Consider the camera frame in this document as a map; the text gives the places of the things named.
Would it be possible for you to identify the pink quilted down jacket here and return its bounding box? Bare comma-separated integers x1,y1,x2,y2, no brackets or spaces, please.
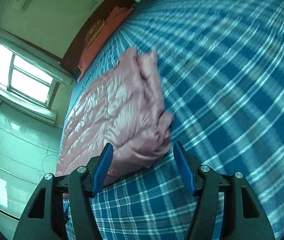
55,47,173,185

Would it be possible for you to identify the white glossy wardrobe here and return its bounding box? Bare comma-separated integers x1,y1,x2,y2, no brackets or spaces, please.
0,89,64,240

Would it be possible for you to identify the light green curtain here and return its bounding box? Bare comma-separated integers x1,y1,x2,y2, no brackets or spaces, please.
0,87,57,126
0,28,74,85

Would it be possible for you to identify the blue plaid bed cover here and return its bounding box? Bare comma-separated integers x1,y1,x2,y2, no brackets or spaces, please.
69,0,284,239

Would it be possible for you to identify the brown embroidered cushion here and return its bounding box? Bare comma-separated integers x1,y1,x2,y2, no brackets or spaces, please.
85,20,105,48

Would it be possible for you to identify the orange pillow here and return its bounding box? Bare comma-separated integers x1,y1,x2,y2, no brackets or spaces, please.
77,7,134,82

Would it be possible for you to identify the dark wooden headboard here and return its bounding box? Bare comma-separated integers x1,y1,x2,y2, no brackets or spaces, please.
60,0,134,75

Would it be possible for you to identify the window with wooden frame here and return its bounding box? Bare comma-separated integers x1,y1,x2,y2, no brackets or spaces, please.
0,43,59,109

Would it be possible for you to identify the wall socket plate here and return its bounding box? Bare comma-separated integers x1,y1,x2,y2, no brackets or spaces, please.
86,0,98,10

